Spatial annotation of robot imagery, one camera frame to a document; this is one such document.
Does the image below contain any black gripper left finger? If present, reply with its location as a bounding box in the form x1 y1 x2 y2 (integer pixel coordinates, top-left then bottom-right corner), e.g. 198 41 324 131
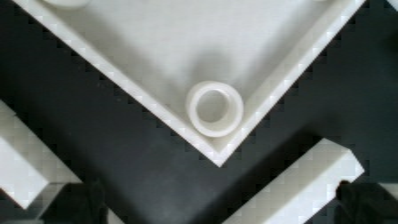
42 183 109 224

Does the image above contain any white square tabletop tray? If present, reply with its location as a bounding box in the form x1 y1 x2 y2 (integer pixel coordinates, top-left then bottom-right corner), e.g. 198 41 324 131
13 0 365 164

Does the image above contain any white leg centre right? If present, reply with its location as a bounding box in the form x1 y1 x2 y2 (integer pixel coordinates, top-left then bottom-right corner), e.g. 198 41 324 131
0 100 81 209

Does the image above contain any white leg with tag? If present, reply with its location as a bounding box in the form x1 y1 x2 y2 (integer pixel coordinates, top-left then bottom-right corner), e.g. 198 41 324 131
223 139 365 224

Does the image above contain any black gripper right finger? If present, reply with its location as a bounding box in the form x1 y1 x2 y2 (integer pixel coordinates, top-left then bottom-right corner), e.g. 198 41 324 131
335 181 398 224

